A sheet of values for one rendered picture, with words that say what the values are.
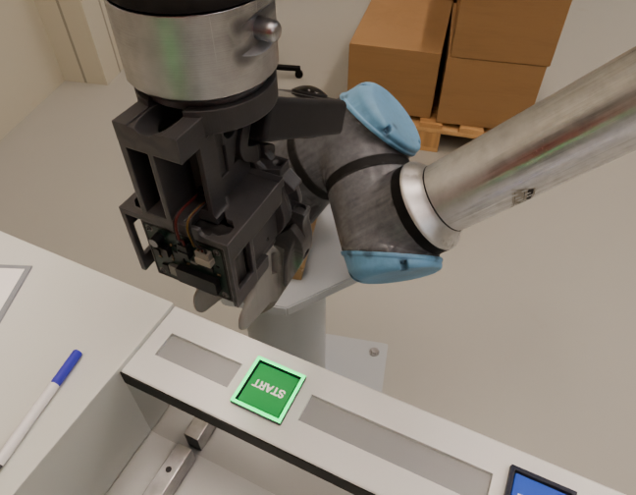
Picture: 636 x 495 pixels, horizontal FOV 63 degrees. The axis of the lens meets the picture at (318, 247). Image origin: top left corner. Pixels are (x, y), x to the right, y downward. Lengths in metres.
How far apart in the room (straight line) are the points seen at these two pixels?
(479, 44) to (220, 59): 2.06
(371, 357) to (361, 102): 1.13
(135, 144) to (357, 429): 0.36
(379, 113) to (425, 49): 1.68
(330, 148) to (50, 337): 0.39
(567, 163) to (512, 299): 1.41
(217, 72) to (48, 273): 0.50
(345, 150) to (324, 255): 0.23
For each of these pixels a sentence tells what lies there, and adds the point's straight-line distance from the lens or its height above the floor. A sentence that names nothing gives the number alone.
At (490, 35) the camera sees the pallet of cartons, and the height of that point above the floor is 0.55.
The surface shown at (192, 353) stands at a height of 0.96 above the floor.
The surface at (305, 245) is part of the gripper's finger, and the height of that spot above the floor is 1.19.
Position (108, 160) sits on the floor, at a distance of 2.59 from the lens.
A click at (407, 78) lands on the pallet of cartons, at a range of 2.37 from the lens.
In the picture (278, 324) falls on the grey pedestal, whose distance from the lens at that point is 0.94.
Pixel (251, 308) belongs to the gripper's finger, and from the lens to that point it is 0.36.
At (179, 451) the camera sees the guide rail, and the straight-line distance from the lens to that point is 0.65.
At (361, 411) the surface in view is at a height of 0.96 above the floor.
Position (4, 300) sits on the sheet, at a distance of 0.69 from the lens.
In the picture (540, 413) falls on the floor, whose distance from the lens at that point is 1.72.
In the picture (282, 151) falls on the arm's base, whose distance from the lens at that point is 0.73.
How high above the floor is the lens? 1.43
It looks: 46 degrees down
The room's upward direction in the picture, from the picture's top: straight up
